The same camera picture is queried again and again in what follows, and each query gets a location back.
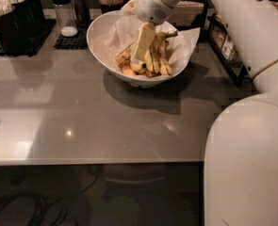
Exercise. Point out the white bowl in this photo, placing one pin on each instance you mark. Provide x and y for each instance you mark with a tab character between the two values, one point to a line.
112	32

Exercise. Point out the orange fruit in bowl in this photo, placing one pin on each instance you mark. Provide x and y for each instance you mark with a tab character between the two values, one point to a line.
126	70

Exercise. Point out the black wire packet caddy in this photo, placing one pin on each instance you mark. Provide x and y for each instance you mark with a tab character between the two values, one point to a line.
226	51

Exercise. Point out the spotted yellow banana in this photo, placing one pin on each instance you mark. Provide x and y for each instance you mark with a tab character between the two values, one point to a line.
124	54

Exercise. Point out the white paper liner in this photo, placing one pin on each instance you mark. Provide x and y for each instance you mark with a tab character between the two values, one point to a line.
173	53

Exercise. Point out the salt shaker black lid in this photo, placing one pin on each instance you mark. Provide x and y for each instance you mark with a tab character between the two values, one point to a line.
65	17

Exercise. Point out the small black rubber mat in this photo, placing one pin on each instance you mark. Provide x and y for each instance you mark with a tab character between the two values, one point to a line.
77	42

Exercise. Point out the pepper shaker black lid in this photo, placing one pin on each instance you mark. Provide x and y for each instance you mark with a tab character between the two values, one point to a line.
82	12

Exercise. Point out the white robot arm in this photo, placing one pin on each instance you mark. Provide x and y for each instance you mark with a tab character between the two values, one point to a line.
241	152

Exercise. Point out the yellow banana bunch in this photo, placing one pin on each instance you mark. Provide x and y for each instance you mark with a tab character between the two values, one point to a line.
155	61

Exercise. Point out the black container behind left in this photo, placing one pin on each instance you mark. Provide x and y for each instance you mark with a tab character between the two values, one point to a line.
31	3

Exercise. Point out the large black rubber mat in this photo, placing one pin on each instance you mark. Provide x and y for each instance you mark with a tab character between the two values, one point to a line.
31	38

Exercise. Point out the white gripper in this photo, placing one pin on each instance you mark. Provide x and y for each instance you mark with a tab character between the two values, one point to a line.
150	6

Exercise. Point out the black container with white cutlery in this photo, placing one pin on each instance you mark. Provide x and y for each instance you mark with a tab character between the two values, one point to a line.
14	25

